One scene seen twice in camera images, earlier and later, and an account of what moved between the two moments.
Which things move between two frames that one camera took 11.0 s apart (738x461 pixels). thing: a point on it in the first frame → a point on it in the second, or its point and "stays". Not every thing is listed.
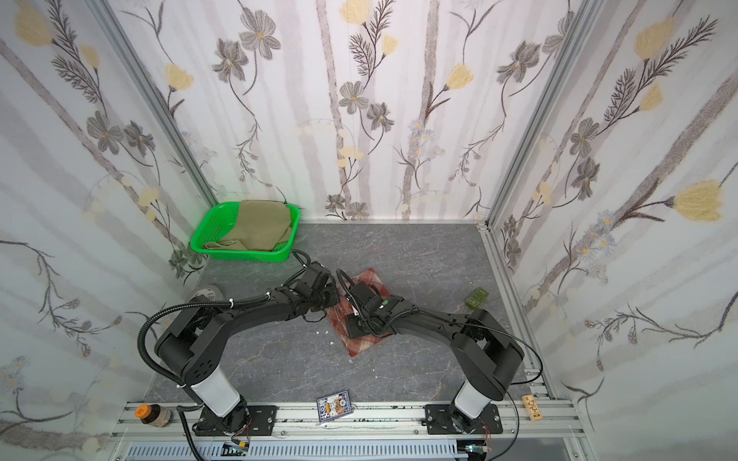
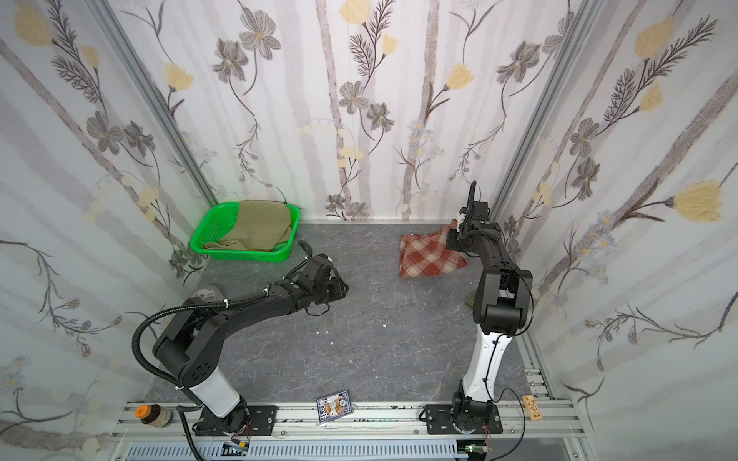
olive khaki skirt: (261, 226) stays
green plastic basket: (219, 220) stays
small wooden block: (531, 406) stays
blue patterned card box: (333, 406) stays
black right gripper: (355, 324) → (461, 231)
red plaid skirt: (337, 315) → (426, 254)
